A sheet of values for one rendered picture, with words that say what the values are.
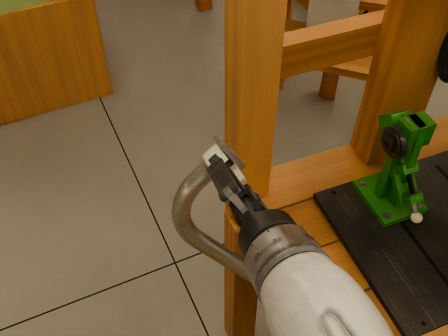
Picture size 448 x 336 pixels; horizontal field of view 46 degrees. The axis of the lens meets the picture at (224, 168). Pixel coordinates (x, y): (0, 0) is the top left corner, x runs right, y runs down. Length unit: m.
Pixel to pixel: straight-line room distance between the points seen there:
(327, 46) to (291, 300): 0.81
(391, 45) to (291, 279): 0.83
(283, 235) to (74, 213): 2.00
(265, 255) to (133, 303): 1.68
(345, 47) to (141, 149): 1.65
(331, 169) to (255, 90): 0.46
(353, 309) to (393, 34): 0.85
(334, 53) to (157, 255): 1.36
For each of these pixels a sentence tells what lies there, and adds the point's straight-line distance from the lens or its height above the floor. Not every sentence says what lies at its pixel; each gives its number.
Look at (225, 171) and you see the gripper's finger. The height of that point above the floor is 1.44.
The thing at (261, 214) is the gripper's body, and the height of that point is 1.45.
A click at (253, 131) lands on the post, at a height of 1.14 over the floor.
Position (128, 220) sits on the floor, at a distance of 2.45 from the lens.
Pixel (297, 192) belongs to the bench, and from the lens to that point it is 1.40.
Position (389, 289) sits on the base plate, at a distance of 1.26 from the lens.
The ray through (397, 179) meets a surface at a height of 1.01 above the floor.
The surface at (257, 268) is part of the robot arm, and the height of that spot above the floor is 1.45.
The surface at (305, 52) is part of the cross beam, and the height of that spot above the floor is 1.25.
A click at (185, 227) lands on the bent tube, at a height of 1.27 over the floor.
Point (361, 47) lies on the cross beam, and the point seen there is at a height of 1.22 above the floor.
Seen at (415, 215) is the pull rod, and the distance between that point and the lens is 1.32.
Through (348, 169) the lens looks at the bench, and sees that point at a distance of 1.47.
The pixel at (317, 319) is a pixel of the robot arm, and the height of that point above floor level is 1.51.
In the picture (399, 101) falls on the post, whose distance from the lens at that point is 1.37.
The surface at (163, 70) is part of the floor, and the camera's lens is 3.21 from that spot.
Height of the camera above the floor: 1.95
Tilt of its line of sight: 48 degrees down
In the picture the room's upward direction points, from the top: straight up
